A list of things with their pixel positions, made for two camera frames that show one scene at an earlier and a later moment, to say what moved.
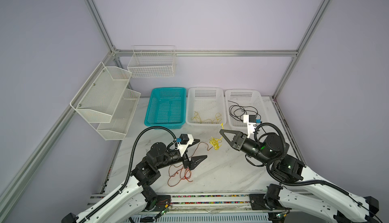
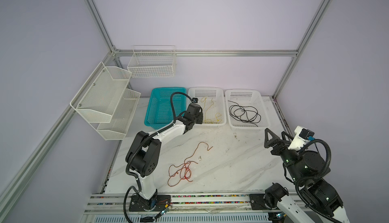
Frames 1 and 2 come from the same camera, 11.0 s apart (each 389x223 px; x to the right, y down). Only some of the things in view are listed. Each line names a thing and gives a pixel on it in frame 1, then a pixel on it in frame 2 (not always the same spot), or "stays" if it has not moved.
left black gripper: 192,164 → 200,120
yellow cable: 215,142 → 203,100
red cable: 178,173 stays
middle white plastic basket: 205,106 stays
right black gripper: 240,141 → 273,139
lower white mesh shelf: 117,128 stays
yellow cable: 217,119 stays
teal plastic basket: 166,108 stays
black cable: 238,111 stays
